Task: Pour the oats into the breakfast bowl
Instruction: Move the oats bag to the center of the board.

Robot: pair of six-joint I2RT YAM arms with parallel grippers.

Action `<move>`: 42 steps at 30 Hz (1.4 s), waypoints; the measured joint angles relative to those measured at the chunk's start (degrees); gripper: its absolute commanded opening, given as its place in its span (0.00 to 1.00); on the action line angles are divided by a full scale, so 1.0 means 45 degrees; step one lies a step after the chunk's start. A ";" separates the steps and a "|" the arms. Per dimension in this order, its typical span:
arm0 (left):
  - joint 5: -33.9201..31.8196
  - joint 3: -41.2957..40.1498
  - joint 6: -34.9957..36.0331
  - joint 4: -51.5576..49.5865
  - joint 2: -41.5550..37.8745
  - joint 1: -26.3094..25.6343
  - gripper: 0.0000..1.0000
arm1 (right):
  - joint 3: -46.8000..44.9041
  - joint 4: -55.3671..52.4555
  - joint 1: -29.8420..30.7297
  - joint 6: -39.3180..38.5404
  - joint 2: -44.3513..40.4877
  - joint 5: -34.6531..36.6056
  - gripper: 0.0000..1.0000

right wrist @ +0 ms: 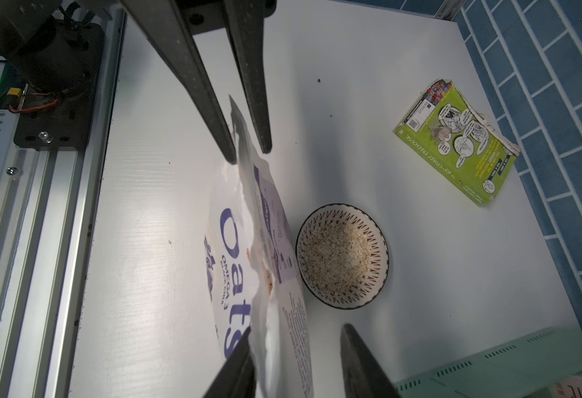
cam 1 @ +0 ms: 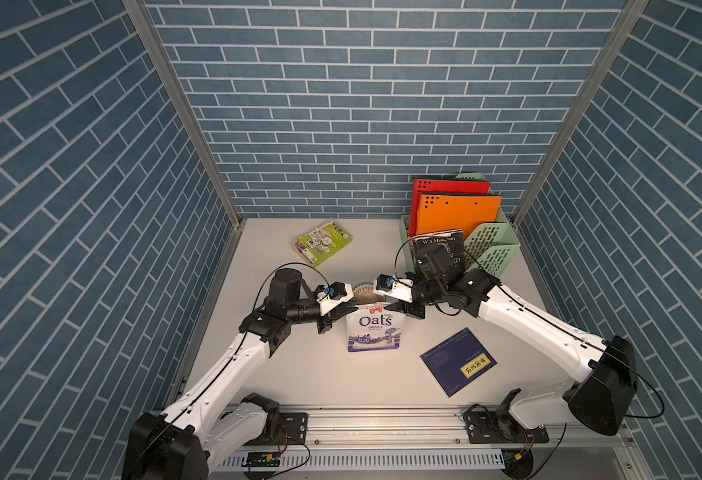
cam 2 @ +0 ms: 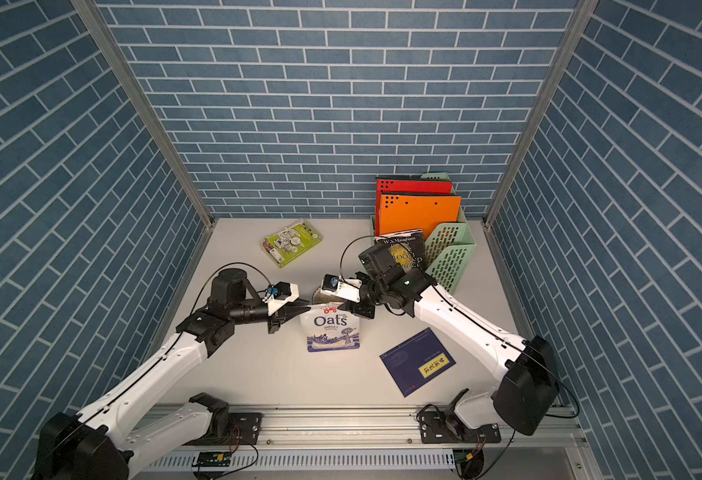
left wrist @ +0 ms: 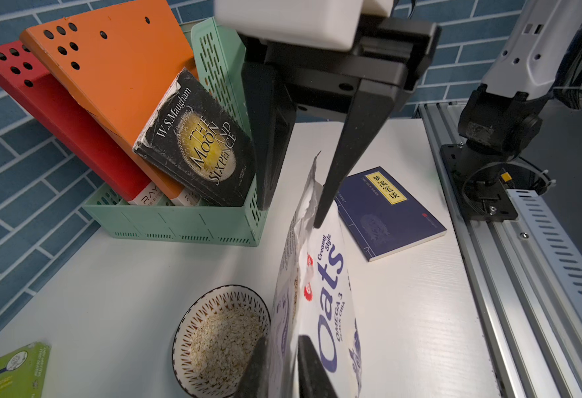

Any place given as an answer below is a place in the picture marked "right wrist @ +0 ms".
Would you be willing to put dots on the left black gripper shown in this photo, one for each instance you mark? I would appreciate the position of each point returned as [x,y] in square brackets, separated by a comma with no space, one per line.
[169,26]

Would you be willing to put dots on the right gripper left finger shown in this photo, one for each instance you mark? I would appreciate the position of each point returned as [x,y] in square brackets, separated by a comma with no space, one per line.
[236,379]

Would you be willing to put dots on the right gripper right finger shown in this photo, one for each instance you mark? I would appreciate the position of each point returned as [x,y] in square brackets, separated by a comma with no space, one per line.
[362,374]

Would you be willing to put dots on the oats bag clear purple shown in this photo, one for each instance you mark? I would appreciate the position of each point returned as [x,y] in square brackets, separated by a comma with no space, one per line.
[253,275]

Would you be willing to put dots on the patterned red white bowl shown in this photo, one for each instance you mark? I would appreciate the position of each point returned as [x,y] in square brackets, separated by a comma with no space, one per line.
[343,256]

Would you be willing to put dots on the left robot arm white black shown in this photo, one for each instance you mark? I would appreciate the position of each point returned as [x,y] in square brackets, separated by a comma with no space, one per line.
[57,48]

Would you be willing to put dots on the mint green file organizer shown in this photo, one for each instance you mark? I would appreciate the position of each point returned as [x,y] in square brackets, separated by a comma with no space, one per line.
[518,368]

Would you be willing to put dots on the green comic paperback book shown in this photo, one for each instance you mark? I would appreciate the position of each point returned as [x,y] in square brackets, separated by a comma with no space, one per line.
[447,132]

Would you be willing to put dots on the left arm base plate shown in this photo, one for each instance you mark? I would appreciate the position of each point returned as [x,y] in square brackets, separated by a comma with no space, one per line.
[56,121]

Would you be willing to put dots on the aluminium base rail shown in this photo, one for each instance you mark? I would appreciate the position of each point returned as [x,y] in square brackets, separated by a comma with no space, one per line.
[47,210]

